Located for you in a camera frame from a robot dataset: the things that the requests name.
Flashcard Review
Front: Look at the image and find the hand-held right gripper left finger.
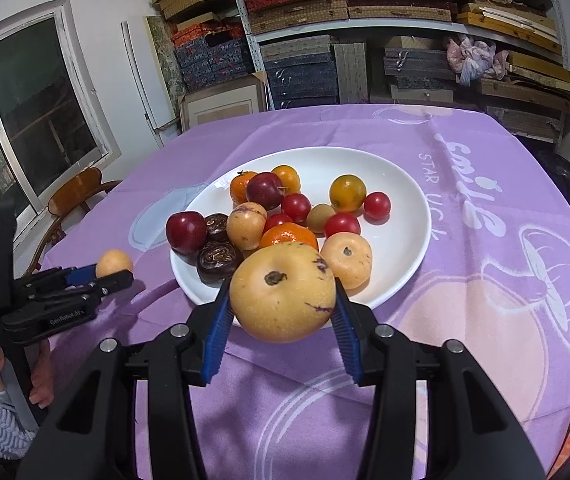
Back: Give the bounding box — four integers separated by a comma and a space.
17, 277, 234, 480

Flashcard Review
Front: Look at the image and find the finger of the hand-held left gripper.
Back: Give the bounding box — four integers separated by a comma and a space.
30, 265, 100, 291
40, 269, 134, 306

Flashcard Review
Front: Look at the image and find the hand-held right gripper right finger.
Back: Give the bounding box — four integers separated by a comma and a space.
332, 287, 548, 480

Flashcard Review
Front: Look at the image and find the brown longan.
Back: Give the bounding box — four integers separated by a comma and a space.
96, 250, 134, 279
306, 203, 336, 234

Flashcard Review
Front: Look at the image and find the dark water chestnut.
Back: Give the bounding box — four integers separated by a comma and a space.
204, 213, 230, 242
196, 241, 244, 285

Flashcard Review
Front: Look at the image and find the dark red plum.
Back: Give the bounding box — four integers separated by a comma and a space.
166, 211, 208, 255
246, 172, 286, 211

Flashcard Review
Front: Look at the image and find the white oval plate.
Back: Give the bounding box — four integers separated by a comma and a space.
170, 146, 428, 327

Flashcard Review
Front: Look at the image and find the orange mandarin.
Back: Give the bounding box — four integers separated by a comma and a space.
230, 171, 260, 206
260, 222, 320, 251

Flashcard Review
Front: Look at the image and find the person's left hand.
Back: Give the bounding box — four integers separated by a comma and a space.
0, 341, 56, 409

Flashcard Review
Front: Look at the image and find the wooden chair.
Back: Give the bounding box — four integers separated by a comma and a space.
30, 167, 123, 271

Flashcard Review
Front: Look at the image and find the purple printed tablecloth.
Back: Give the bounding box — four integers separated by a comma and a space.
40, 104, 570, 480

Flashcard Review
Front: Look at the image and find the white framed window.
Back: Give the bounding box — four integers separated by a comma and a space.
0, 0, 123, 276

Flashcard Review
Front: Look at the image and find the white board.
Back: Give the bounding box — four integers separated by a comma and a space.
121, 19, 178, 148

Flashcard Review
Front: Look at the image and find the framed picture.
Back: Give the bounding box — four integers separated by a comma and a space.
179, 72, 270, 133

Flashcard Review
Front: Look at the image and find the mottled green panel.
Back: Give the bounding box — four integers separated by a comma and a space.
146, 15, 186, 106

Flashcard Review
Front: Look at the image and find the stack of blue floral boxes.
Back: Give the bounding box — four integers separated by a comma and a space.
172, 22, 256, 93

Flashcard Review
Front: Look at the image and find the upright woven box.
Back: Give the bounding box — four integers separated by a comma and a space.
332, 41, 370, 105

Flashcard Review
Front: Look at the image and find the stack of dark blue boxes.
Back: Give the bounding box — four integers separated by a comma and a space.
260, 35, 338, 110

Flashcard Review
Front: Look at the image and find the stack of dark grey boxes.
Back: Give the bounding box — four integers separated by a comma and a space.
382, 46, 458, 103

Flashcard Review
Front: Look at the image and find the pink plastic bag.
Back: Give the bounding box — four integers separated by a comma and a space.
445, 35, 510, 86

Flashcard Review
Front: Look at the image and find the metal shelf rack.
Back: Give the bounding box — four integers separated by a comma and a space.
225, 0, 570, 111

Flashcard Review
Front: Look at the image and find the long tan woven box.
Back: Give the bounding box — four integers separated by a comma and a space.
247, 0, 350, 36

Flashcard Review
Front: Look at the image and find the stack of wooden cases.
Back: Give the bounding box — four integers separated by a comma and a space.
457, 0, 570, 136

